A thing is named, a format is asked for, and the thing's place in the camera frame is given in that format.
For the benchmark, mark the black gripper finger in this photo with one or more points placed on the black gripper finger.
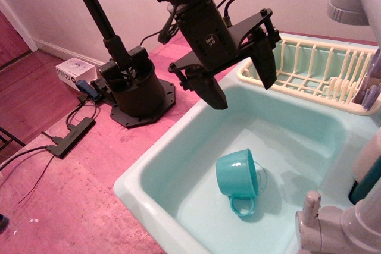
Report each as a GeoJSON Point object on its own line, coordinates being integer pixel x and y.
{"type": "Point", "coordinates": [207, 88]}
{"type": "Point", "coordinates": [263, 60]}

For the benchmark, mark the blue clamp handle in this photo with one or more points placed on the blue clamp handle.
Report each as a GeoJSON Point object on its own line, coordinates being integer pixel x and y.
{"type": "Point", "coordinates": [84, 87]}

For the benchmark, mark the purple utensils in rack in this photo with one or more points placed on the purple utensils in rack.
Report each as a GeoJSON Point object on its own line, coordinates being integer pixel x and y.
{"type": "Point", "coordinates": [370, 94]}

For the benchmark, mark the black usb hub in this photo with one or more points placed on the black usb hub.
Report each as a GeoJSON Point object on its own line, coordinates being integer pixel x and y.
{"type": "Point", "coordinates": [64, 145]}

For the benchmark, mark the white oculus box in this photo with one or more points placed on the white oculus box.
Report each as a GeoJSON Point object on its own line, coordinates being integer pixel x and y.
{"type": "Point", "coordinates": [73, 70]}

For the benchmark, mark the cream soap bottle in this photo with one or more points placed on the cream soap bottle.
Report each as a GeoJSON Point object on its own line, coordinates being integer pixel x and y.
{"type": "Point", "coordinates": [366, 169]}

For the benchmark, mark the grey toy faucet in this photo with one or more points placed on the grey toy faucet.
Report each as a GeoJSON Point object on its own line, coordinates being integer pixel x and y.
{"type": "Point", "coordinates": [329, 229]}

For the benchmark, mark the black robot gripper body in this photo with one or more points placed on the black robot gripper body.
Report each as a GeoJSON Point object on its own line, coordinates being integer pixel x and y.
{"type": "Point", "coordinates": [216, 45]}

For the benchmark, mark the light teal toy sink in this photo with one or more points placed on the light teal toy sink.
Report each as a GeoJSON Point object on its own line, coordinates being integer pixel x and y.
{"type": "Point", "coordinates": [304, 146]}

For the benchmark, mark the teal plastic cup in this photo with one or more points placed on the teal plastic cup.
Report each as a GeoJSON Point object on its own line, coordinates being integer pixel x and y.
{"type": "Point", "coordinates": [242, 180]}

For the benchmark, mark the cream dish drying rack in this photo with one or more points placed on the cream dish drying rack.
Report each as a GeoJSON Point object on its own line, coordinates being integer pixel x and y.
{"type": "Point", "coordinates": [325, 72]}

